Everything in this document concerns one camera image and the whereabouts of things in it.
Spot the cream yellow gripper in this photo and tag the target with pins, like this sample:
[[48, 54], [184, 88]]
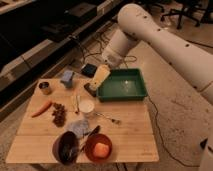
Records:
[[101, 74]]

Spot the dark grape bunch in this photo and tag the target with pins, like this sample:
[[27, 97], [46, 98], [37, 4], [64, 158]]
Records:
[[59, 114]]

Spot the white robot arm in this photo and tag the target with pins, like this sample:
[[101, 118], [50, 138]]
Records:
[[135, 24]]

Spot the black power box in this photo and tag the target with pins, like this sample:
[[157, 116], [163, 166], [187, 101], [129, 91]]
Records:
[[89, 70]]

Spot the black rectangular block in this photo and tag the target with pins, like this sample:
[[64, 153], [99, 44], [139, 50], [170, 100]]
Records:
[[88, 88]]

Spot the green plastic tray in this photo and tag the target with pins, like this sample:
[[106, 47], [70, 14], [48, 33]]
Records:
[[123, 85]]

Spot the blue grey stapler toy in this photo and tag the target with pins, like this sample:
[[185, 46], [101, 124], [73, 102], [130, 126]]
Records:
[[66, 78]]

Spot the yellow banana piece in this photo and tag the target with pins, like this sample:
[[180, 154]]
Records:
[[75, 103]]

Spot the white cup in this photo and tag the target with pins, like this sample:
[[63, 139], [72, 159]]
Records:
[[86, 107]]

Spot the wooden table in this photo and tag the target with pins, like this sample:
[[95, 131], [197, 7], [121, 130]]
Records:
[[133, 140]]

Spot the grey blue cloth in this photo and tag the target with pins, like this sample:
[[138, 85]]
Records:
[[80, 128]]

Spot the red orange bowl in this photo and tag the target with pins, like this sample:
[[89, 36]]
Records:
[[90, 144]]

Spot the orange fruit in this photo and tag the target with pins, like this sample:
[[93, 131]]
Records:
[[101, 150]]

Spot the dark purple bowl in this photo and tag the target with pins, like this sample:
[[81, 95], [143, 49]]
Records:
[[65, 148]]

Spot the black office chair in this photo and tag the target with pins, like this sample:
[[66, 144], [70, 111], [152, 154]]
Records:
[[187, 10]]

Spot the black adapter on floor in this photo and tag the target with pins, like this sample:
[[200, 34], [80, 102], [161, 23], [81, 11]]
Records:
[[203, 143]]

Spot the black handled knife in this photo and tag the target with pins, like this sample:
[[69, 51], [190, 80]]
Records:
[[94, 131]]

